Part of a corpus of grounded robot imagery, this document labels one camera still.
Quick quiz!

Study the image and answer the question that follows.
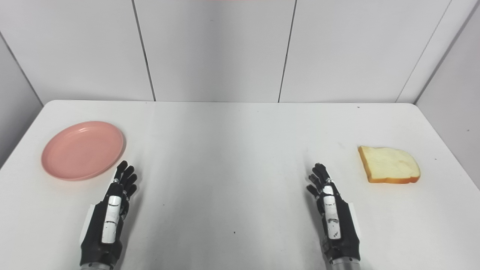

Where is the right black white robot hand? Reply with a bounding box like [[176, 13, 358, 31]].
[[306, 163, 361, 265]]

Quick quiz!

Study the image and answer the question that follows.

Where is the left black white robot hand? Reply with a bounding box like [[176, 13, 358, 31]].
[[79, 160, 138, 268]]

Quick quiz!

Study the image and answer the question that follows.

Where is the pink round plate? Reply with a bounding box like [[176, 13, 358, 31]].
[[41, 121, 125, 182]]

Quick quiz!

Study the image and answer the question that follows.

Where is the slice of white bread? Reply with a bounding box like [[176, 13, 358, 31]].
[[358, 146, 421, 184]]

